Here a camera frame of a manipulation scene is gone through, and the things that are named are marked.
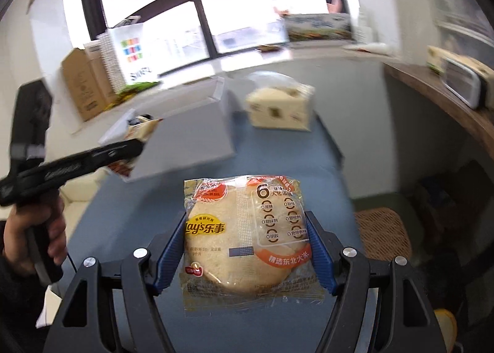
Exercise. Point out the white papers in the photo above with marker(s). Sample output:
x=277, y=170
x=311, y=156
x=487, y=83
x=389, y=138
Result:
x=366, y=48

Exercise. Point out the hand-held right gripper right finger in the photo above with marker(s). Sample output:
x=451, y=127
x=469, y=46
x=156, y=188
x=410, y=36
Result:
x=322, y=256

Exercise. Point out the white windowsill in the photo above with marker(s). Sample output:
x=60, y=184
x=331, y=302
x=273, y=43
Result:
x=231, y=63

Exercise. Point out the small brown snack packet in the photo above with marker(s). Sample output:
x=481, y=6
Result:
x=268, y=47

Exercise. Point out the white paper shopping bag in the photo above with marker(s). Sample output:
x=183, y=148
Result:
x=129, y=52

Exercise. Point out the green white tissue pack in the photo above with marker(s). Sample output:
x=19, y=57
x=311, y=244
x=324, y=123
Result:
x=438, y=59

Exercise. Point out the white black storage case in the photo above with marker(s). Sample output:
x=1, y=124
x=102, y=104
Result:
x=469, y=81

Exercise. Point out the cream tissue pack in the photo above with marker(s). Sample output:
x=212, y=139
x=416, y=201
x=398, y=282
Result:
x=278, y=106

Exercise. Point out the brown cardboard box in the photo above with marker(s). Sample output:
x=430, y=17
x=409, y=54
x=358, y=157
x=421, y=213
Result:
x=81, y=87

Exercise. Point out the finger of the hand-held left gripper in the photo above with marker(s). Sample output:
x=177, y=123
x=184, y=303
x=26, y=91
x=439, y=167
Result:
x=112, y=159
x=119, y=147

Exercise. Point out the pink toy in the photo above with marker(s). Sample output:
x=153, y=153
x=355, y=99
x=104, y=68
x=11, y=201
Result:
x=335, y=5
x=281, y=10

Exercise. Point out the wooden shelf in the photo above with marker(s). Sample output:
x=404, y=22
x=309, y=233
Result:
x=436, y=94

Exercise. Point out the clear plastic drawer unit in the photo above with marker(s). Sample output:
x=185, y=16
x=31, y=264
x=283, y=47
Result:
x=457, y=9

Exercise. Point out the person's left forearm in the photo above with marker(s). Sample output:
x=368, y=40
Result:
x=15, y=299

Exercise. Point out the printed milk carton case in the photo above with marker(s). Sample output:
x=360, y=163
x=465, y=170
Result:
x=318, y=27

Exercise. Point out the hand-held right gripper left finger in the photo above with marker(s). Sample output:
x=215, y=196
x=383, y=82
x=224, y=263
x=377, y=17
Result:
x=171, y=256

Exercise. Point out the person's left hand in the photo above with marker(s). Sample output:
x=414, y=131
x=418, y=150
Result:
x=57, y=229

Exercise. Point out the white cardboard box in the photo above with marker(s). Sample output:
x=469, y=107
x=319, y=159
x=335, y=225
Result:
x=185, y=144

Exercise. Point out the round rice cracker packet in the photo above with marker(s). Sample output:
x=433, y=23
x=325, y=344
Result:
x=239, y=245

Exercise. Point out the white sofa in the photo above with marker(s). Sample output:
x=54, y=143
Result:
x=83, y=191

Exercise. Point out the green packets on sill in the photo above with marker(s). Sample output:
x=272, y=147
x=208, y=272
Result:
x=135, y=88

